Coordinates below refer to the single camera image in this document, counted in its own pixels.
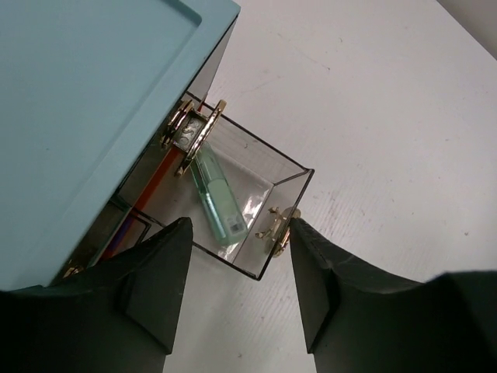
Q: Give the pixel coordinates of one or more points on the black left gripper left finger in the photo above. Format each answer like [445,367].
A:
[119,316]

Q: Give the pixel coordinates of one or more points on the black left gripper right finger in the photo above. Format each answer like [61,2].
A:
[357,317]

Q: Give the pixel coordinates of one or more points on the green correction tape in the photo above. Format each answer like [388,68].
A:
[219,203]

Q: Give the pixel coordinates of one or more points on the clear drawer with gold knob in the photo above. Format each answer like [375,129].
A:
[187,129]

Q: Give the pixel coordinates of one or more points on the blue orange drawer box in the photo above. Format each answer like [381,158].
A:
[84,85]

